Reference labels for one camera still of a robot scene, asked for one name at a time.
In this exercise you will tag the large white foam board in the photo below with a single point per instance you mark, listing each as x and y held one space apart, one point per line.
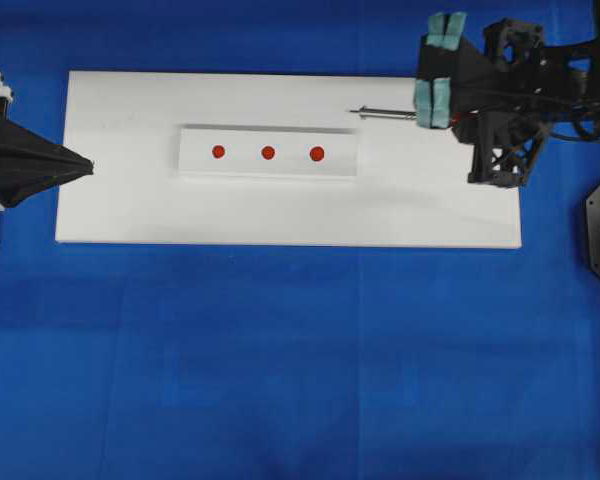
411 188

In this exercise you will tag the small white marked plate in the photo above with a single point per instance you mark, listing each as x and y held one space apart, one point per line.
243 145

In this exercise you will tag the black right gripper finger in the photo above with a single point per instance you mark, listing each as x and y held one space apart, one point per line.
445 31
432 102

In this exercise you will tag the red handled soldering iron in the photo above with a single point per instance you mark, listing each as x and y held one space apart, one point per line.
365 112

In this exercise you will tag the middle red dot mark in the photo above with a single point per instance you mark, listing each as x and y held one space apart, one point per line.
268 152

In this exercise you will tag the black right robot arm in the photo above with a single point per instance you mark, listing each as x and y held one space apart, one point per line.
583 61

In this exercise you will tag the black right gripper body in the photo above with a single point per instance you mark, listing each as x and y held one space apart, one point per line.
519 90

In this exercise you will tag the left red dot mark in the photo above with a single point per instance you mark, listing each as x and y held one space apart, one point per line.
218 151

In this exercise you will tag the red dot mark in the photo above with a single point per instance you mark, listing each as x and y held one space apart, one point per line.
218 151
317 153
268 152

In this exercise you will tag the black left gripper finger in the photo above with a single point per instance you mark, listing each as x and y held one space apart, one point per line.
15 187
25 147

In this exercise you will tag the blue table cloth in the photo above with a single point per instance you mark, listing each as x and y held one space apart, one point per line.
223 362

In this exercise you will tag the right red dot mark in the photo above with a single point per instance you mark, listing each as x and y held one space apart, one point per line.
317 153

